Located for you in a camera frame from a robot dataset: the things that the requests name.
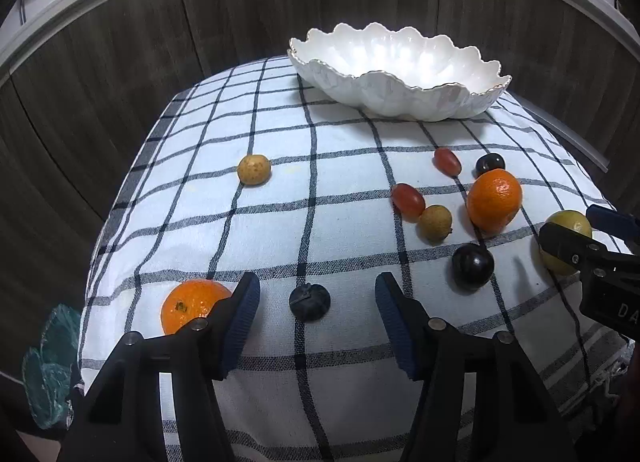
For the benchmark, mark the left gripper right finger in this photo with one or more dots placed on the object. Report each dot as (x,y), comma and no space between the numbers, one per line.
(515,418)

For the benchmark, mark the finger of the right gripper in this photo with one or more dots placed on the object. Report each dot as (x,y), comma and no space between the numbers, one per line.
(625,227)
(571,247)

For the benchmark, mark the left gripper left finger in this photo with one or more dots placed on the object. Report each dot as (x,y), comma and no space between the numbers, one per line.
(120,419)

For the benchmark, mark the yellow-green round fruit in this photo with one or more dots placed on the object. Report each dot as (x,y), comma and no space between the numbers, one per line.
(575,221)

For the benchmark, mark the mandarin orange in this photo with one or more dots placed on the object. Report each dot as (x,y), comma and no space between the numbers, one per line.
(190,300)
(493,200)

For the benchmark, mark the large dark plum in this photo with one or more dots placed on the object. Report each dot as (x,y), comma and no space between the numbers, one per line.
(472,266)

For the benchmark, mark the small dark grape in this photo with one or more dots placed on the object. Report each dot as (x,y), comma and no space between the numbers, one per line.
(488,162)

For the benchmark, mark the brown longan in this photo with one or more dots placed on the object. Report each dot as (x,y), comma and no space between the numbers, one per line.
(435,223)
(254,169)

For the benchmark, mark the dark blueberry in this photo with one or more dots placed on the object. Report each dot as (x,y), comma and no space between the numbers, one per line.
(309,302)

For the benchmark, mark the teal glass dish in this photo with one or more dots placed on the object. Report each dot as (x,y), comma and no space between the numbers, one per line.
(47,370)

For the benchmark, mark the white scalloped ceramic bowl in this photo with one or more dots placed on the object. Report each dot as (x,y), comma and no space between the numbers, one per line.
(395,73)

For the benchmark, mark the checkered white blue cloth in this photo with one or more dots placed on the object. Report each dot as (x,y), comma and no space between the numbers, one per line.
(331,389)

